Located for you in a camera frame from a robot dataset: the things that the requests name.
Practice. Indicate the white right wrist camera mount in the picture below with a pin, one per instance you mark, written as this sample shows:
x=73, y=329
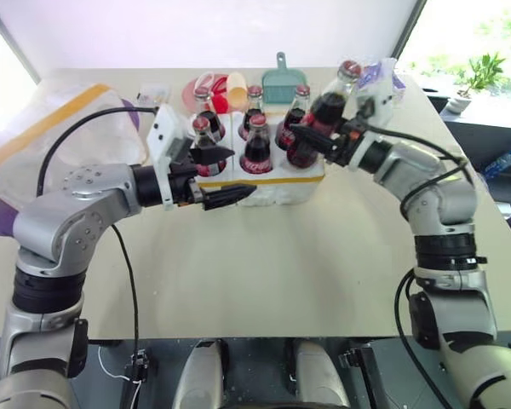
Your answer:
x=379, y=106

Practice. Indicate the cream plastic cup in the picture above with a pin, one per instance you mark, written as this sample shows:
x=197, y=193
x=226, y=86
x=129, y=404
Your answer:
x=237, y=91

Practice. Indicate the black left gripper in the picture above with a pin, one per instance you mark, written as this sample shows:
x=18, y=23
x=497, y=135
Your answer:
x=183, y=183

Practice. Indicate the small clear plastic box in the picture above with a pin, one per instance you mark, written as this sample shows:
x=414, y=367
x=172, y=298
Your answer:
x=153, y=93

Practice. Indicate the teal plastic dustpan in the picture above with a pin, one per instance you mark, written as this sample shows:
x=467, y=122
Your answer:
x=283, y=85

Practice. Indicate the green potted plant, white pot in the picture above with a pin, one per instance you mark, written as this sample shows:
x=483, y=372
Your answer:
x=481, y=72

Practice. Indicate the purple plastic basin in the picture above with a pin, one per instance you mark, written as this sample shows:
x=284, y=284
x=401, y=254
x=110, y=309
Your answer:
x=0, y=217

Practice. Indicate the clear zip bag yellow stripe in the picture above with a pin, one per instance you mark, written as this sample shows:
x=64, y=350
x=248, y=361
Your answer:
x=68, y=128

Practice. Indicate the blue-label water bottle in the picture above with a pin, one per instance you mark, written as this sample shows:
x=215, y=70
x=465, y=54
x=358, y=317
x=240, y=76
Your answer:
x=502, y=164

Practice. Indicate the grey rounded shell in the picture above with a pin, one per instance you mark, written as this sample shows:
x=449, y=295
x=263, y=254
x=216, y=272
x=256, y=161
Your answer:
x=200, y=375
x=319, y=375

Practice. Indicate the black metal bracket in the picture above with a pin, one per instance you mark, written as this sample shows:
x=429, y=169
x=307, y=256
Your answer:
x=352, y=358

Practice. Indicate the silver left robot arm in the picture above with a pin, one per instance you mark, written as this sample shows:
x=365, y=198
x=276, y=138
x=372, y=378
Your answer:
x=89, y=200

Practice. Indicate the glass cola bottle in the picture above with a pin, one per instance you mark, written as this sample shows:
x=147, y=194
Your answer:
x=213, y=121
x=294, y=117
x=325, y=111
x=257, y=149
x=254, y=100
x=202, y=136

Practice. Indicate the red round lid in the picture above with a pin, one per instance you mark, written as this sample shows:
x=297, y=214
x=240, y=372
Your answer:
x=220, y=103

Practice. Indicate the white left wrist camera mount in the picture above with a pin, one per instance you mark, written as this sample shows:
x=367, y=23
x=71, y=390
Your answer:
x=164, y=132

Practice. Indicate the white foam crate, yellow tape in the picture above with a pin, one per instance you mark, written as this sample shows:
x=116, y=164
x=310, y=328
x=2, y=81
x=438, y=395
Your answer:
x=281, y=187

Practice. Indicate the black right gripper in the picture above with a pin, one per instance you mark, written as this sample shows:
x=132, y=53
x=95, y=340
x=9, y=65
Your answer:
x=342, y=145

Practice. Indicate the pink plastic plate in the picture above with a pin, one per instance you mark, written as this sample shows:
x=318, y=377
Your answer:
x=191, y=96

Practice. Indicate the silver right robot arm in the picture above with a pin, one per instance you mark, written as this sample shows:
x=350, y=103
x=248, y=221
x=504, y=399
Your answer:
x=430, y=170

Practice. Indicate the clear bag with purple print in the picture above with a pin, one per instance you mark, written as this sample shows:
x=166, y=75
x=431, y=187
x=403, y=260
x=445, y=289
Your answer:
x=377, y=74

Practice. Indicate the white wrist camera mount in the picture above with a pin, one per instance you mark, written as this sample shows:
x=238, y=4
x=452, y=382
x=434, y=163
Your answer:
x=379, y=106
x=164, y=132

